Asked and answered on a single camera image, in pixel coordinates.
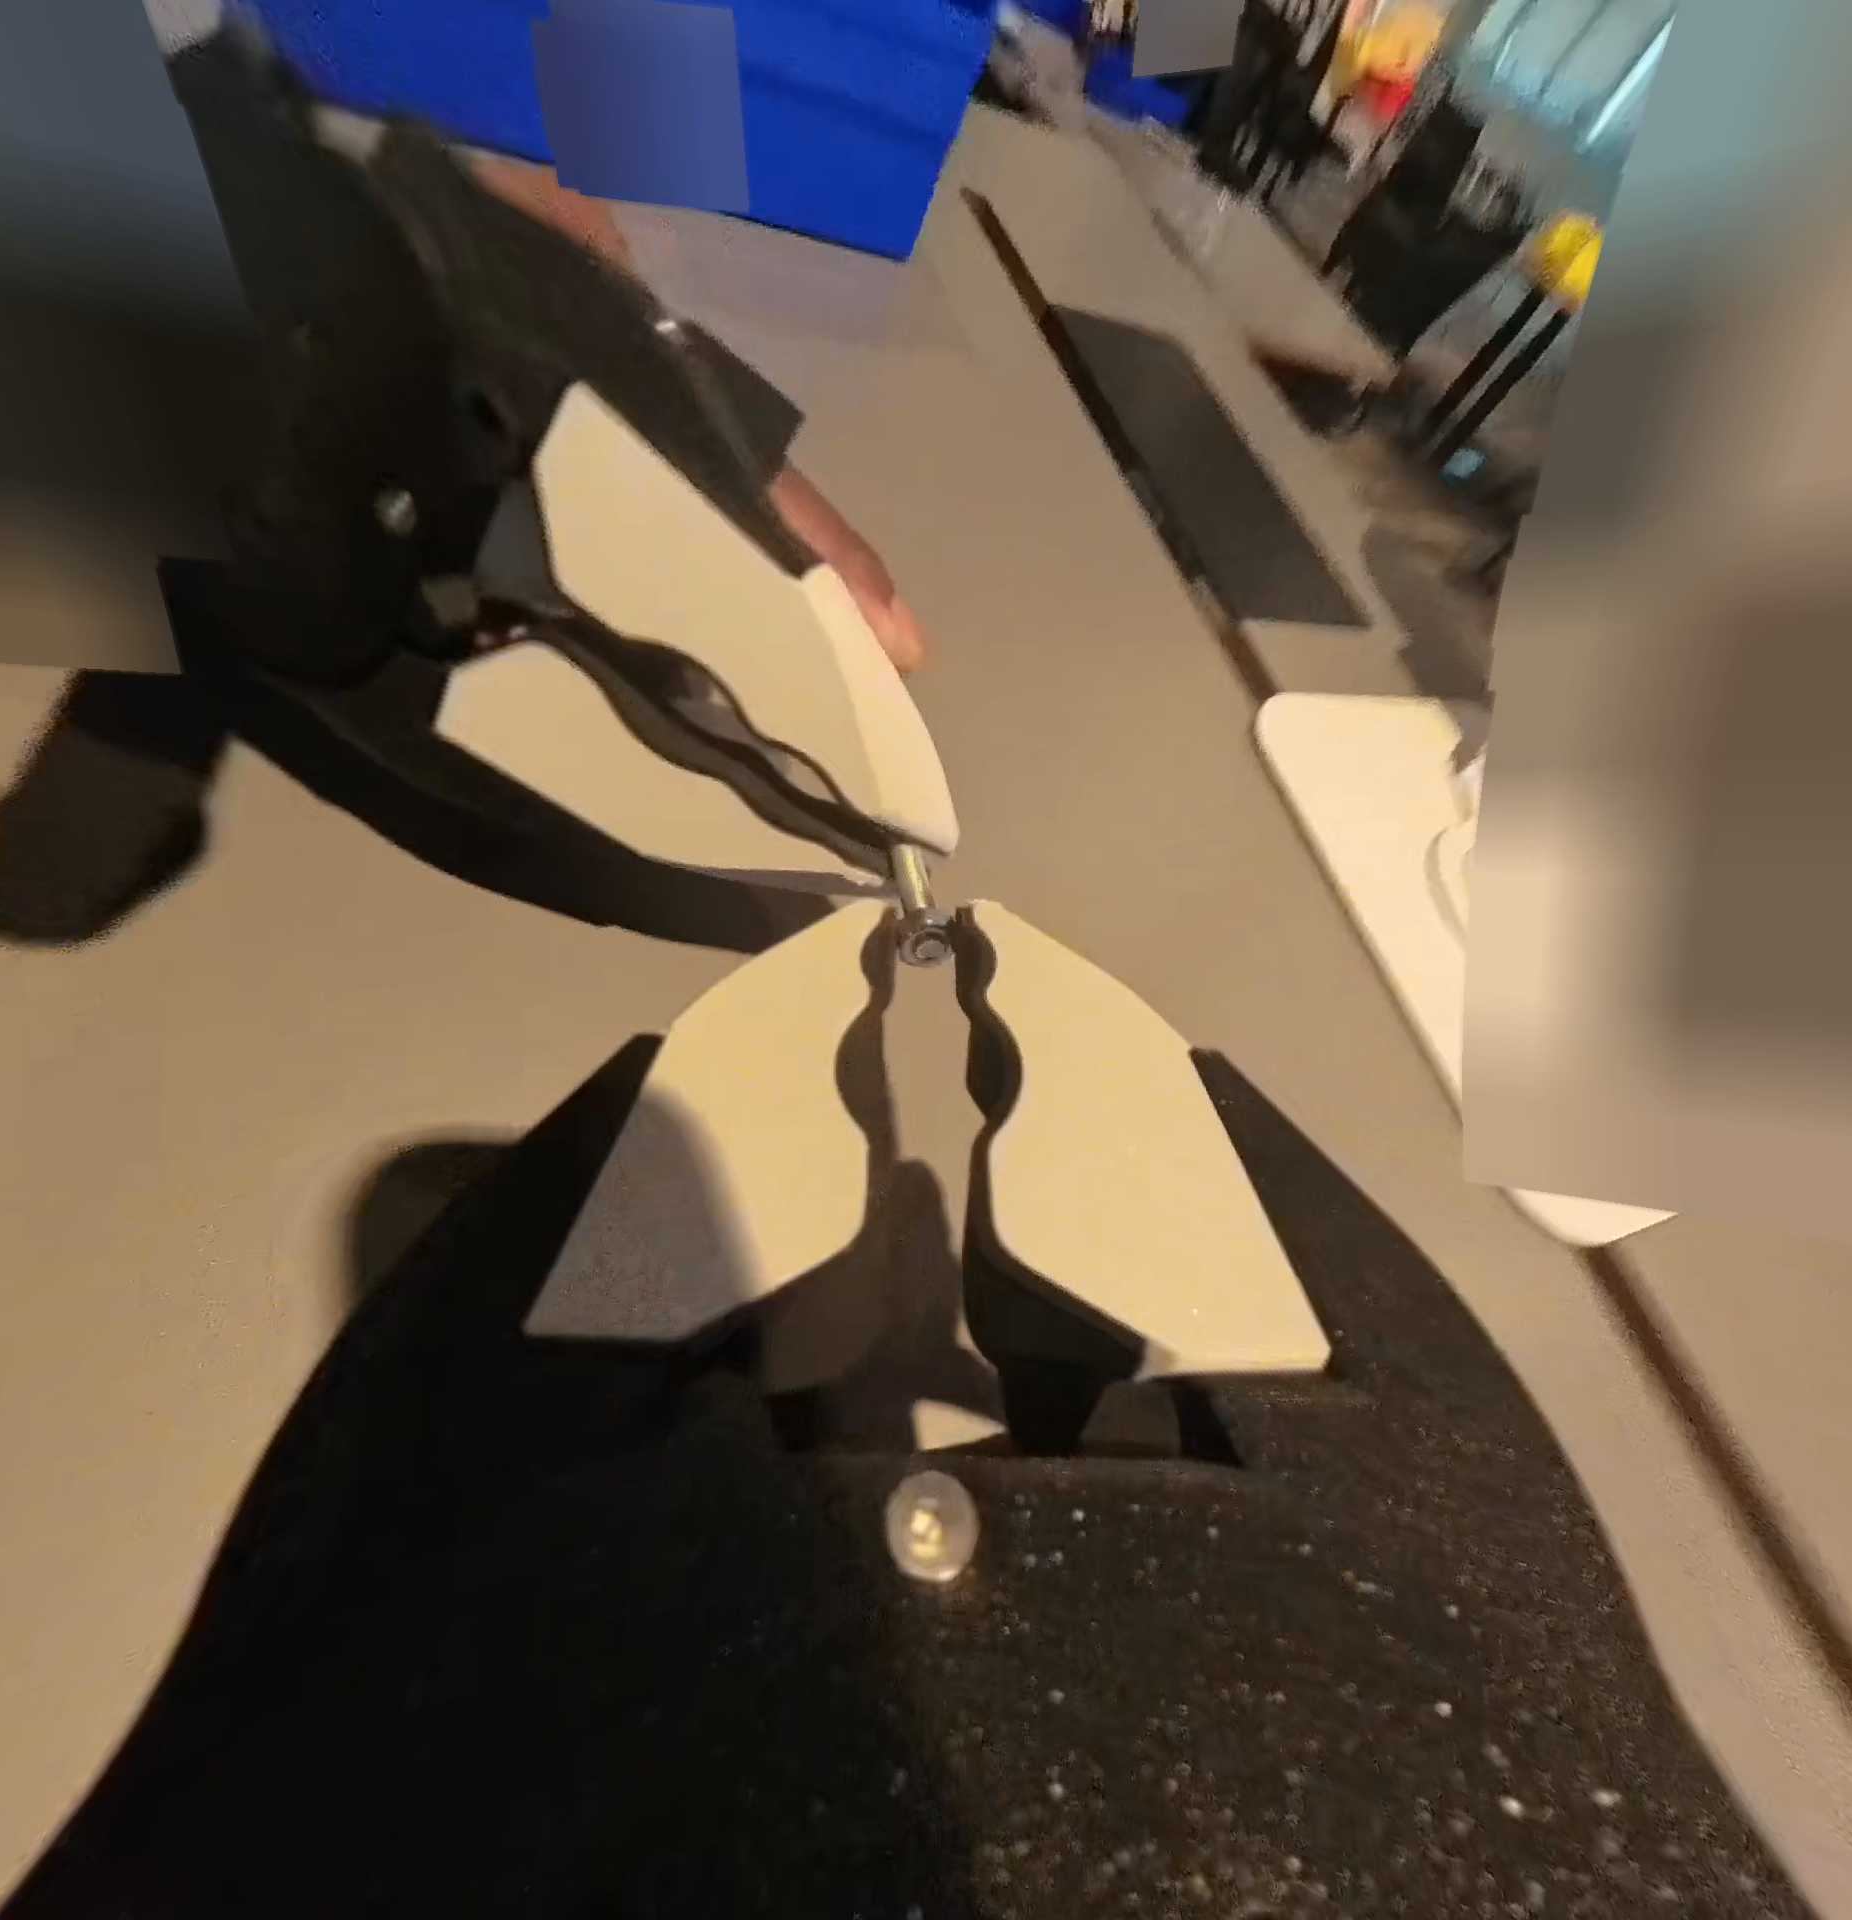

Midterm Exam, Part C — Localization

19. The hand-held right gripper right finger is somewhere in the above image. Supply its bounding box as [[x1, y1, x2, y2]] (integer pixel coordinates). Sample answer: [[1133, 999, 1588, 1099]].
[[957, 898, 1336, 1443]]

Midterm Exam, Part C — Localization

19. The black desk mat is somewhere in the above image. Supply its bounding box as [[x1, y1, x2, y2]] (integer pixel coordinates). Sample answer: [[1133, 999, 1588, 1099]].
[[1045, 306, 1376, 632]]

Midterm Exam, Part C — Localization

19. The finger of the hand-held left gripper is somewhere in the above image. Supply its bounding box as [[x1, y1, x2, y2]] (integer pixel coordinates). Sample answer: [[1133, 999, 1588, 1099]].
[[528, 380, 965, 860], [432, 637, 898, 896]]

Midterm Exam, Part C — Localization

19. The yellow red storage bin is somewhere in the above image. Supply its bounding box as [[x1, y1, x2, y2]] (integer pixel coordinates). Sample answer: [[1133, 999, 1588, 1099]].
[[1345, 0, 1432, 91]]

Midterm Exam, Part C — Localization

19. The person's left hand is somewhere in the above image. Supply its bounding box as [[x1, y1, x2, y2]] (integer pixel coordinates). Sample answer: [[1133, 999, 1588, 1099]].
[[768, 463, 933, 673]]

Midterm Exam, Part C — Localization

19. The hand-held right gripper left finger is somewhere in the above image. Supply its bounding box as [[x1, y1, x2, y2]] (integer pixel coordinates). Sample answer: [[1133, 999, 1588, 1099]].
[[523, 898, 898, 1427]]

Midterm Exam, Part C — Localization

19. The person's left forearm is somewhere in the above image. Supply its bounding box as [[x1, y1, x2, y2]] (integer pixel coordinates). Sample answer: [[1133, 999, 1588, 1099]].
[[167, 0, 718, 452]]

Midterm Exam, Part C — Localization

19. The white base board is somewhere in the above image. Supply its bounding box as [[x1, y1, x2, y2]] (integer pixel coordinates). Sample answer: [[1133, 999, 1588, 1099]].
[[1256, 694, 1677, 1249]]

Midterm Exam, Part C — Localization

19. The blue plastic bin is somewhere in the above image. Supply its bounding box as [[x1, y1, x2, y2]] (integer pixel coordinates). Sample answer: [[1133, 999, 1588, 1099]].
[[252, 0, 1003, 264]]

